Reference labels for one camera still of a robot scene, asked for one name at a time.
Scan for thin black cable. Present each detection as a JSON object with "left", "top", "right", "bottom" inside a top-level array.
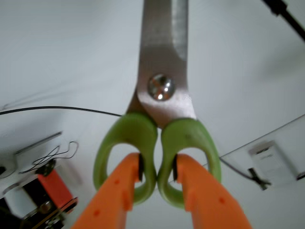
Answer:
[{"left": 0, "top": 106, "right": 272, "bottom": 189}]

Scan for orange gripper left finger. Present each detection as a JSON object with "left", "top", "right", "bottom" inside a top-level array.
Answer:
[{"left": 72, "top": 153, "right": 140, "bottom": 229}]

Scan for green handled scissors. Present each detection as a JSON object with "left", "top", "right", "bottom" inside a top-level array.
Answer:
[{"left": 93, "top": 0, "right": 221, "bottom": 208}]

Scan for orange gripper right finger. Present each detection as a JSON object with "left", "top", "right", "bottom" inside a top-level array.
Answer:
[{"left": 176, "top": 154, "right": 252, "bottom": 229}]

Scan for black rod upper right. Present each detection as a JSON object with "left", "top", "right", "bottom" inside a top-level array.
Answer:
[{"left": 262, "top": 0, "right": 305, "bottom": 42}]

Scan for orange black robot base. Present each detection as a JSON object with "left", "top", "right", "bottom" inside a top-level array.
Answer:
[{"left": 0, "top": 159, "right": 78, "bottom": 229}]

